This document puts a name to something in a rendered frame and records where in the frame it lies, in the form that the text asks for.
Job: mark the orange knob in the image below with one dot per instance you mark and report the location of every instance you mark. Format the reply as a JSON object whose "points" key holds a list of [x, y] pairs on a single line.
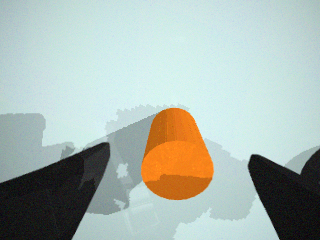
{"points": [[176, 163]]}

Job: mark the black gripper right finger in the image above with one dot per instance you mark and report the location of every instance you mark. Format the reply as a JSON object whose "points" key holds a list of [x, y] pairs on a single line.
{"points": [[291, 201]]}

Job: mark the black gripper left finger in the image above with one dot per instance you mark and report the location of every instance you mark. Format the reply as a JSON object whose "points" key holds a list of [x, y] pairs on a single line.
{"points": [[49, 203]]}

